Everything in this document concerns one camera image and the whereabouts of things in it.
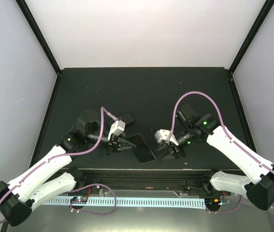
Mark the black smartphone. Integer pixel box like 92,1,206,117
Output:
127,134,156,163

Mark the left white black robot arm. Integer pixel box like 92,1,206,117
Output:
0,107,136,227

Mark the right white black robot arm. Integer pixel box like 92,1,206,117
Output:
155,104,274,211

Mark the black table mat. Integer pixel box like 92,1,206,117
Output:
32,67,252,174

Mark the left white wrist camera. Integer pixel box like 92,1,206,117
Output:
108,120,126,140

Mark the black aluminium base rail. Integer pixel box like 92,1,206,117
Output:
66,169,248,194

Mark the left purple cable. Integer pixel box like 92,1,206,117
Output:
0,107,117,225

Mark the purple cable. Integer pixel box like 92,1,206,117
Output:
0,107,117,225
167,91,274,215

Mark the light blue slotted cable duct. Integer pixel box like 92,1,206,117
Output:
44,196,206,209

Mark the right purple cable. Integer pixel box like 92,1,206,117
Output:
167,91,274,215

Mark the left black frame post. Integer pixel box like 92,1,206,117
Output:
15,0,61,75

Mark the black frame post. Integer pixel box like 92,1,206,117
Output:
229,0,274,74
15,0,61,75

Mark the right black frame post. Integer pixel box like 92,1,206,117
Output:
229,0,274,74

